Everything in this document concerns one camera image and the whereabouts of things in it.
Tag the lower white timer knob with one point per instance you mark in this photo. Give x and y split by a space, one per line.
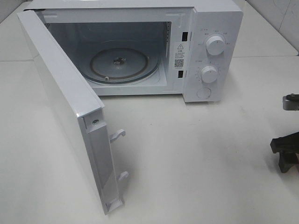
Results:
209 74

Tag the round door release button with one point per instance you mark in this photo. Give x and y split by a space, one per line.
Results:
204 93

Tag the glass microwave turntable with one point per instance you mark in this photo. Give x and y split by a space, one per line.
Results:
120 66

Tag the upper white power knob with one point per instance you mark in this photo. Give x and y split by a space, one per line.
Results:
215 44

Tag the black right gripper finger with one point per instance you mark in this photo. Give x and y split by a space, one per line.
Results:
288 166
285 145

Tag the white microwave door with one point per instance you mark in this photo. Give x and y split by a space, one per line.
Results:
77 108

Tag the white microwave oven body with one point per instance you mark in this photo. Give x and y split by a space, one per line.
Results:
83 28

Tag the white warning label sticker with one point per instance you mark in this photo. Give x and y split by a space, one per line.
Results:
179 55

